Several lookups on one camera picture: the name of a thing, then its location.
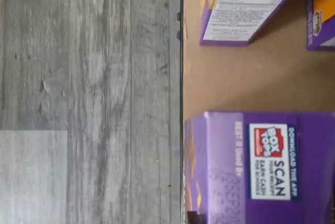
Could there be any purple box orange patch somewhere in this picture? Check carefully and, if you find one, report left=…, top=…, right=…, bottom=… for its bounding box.
left=199, top=0, right=312, bottom=47

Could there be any brown wooden shelf board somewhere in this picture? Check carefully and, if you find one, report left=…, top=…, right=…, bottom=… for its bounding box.
left=182, top=0, right=335, bottom=120

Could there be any purple box brown patch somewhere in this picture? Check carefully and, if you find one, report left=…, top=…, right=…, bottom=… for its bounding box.
left=184, top=110, right=335, bottom=224

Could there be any metal and wood shelf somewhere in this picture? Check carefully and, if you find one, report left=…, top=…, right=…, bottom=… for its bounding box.
left=176, top=0, right=185, bottom=224

